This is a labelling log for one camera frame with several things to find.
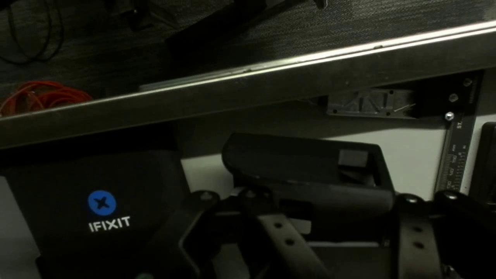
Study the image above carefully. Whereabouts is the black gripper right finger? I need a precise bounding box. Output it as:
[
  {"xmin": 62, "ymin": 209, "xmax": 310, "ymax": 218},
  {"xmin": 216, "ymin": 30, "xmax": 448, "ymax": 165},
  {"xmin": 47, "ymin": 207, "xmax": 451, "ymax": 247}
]
[{"xmin": 394, "ymin": 187, "xmax": 496, "ymax": 279}]

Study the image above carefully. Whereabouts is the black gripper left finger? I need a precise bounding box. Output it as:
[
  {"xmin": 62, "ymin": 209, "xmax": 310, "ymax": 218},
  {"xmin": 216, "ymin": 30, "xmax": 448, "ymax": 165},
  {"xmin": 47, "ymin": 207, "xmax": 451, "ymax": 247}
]
[{"xmin": 137, "ymin": 184, "xmax": 332, "ymax": 279}]

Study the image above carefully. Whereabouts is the black boxy printed part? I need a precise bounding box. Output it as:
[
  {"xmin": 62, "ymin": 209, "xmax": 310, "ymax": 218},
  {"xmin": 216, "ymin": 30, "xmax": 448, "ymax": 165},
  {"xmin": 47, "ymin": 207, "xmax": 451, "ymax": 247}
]
[{"xmin": 222, "ymin": 130, "xmax": 397, "ymax": 229}]

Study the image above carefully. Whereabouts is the grey metal tool drawer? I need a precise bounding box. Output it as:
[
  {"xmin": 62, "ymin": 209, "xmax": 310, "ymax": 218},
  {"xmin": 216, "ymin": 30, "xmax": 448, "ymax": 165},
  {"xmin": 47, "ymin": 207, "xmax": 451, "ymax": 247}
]
[{"xmin": 0, "ymin": 20, "xmax": 496, "ymax": 279}]

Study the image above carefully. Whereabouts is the black iFixit tool case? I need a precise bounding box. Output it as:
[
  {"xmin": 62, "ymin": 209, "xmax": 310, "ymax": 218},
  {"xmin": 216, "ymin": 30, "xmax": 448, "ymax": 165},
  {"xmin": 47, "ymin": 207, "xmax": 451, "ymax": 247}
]
[{"xmin": 0, "ymin": 147, "xmax": 192, "ymax": 279}]

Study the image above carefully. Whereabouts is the black ribbed plastic bracket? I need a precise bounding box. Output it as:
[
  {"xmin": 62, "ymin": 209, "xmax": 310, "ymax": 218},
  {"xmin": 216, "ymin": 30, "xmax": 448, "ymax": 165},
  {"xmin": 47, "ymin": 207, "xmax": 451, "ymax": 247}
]
[{"xmin": 324, "ymin": 88, "xmax": 417, "ymax": 120}]

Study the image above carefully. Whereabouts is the orange extension cord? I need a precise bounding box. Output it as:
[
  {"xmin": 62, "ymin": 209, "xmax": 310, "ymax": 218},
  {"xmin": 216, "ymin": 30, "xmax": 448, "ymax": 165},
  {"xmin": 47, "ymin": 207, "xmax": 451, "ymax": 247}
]
[{"xmin": 0, "ymin": 78, "xmax": 98, "ymax": 117}]

